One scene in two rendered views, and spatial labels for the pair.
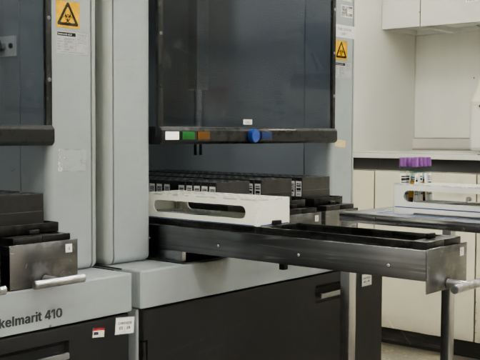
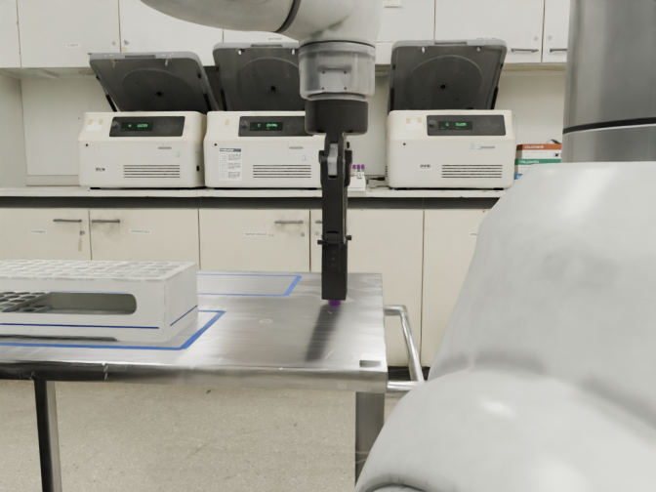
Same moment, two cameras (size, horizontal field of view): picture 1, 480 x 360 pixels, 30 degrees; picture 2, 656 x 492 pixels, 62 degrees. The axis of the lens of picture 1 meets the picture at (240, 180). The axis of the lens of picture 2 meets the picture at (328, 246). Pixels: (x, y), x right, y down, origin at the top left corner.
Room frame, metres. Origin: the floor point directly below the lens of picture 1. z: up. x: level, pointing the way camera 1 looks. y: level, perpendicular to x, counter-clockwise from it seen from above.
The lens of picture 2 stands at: (1.15, -0.34, 0.98)
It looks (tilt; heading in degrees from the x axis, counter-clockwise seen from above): 8 degrees down; 322
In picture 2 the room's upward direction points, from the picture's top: straight up
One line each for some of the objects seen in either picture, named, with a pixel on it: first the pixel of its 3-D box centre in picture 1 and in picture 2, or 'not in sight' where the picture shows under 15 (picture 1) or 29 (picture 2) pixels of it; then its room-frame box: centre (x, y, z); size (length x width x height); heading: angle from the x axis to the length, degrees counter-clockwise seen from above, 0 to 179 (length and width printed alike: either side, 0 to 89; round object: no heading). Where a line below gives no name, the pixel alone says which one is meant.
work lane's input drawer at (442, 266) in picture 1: (288, 245); not in sight; (1.63, -0.09, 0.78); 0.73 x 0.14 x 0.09; 50
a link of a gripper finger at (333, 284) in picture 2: not in sight; (334, 270); (1.67, -0.75, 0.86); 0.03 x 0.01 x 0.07; 48
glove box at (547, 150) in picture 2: not in sight; (543, 148); (2.77, -3.00, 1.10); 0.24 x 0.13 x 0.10; 48
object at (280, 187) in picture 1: (273, 192); not in sight; (2.04, -0.08, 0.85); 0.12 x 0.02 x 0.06; 139
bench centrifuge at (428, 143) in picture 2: not in sight; (443, 118); (3.00, -2.49, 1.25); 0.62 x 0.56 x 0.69; 139
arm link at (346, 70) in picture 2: not in sight; (337, 77); (1.68, -0.76, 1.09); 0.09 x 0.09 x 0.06
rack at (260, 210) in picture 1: (214, 210); not in sight; (1.75, 0.05, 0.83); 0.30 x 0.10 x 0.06; 50
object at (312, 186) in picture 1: (313, 188); not in sight; (2.15, -0.18, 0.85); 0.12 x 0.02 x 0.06; 139
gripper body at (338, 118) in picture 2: not in sight; (336, 140); (1.68, -0.76, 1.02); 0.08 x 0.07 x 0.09; 138
